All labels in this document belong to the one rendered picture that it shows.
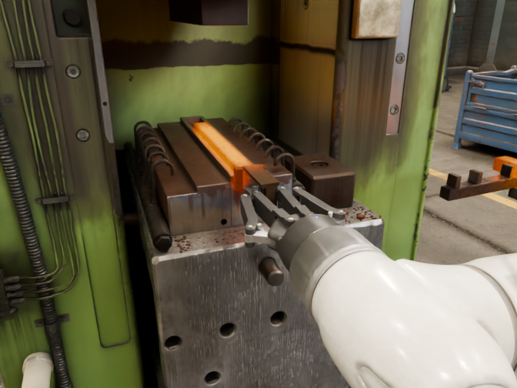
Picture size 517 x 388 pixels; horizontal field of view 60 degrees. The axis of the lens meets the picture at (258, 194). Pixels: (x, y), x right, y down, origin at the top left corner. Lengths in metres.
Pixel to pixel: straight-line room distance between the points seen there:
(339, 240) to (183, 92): 0.77
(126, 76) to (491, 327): 0.92
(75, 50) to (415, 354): 0.62
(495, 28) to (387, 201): 8.83
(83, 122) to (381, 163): 0.59
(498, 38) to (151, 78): 8.90
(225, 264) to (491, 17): 9.37
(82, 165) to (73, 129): 0.06
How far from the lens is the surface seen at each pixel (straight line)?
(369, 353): 0.34
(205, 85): 1.13
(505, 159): 0.88
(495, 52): 9.73
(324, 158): 0.83
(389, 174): 1.00
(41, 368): 0.94
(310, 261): 0.42
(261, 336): 0.77
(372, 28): 0.87
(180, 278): 0.66
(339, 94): 0.88
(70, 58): 0.76
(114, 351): 0.98
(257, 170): 0.64
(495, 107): 4.45
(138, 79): 1.10
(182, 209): 0.68
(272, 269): 0.66
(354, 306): 0.36
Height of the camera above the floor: 1.23
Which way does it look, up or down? 23 degrees down
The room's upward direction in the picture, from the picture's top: straight up
